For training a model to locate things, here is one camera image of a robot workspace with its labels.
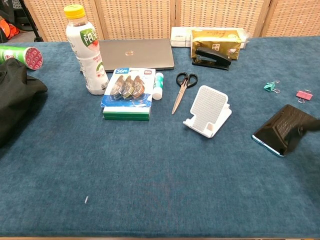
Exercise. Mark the gold tissue pack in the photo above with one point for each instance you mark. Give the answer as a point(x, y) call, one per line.
point(215, 38)

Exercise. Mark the green and white box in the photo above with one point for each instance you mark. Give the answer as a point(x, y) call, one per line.
point(126, 115)

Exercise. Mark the white green glue stick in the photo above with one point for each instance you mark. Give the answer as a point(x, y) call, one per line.
point(158, 86)

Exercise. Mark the black stapler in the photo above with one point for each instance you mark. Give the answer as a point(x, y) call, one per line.
point(212, 58)

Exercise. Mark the green snack tube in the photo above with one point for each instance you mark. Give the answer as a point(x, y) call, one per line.
point(25, 56)

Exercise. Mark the white phone stand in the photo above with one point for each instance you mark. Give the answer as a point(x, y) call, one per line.
point(208, 107)

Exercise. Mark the blue table cloth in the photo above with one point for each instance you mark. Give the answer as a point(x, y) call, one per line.
point(150, 175)

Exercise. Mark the green binder clip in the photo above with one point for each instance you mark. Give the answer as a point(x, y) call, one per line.
point(270, 86)

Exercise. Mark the orange bag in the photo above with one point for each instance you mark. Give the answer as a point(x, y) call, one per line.
point(10, 29)

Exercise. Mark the black tripod leg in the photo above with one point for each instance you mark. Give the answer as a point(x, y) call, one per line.
point(31, 22)

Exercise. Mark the black smartphone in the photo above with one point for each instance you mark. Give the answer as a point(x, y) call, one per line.
point(277, 127)

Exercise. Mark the black fabric bag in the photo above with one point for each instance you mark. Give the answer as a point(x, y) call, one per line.
point(15, 95)

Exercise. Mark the small white paper scrap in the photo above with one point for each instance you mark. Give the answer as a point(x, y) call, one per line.
point(86, 199)

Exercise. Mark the yellow capped drink bottle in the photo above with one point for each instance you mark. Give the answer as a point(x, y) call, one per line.
point(86, 55)

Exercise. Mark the pink binder clip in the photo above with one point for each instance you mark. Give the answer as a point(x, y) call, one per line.
point(305, 95)

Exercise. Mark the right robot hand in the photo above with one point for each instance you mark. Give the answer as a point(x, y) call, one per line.
point(311, 125)

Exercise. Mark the wicker folding screen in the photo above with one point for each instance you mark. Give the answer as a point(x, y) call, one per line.
point(140, 17)

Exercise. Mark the correction tape blister pack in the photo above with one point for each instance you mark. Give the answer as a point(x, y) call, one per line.
point(130, 86)

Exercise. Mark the white flat box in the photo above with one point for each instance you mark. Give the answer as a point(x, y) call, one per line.
point(180, 37)

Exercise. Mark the grey laptop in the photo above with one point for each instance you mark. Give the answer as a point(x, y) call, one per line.
point(140, 53)

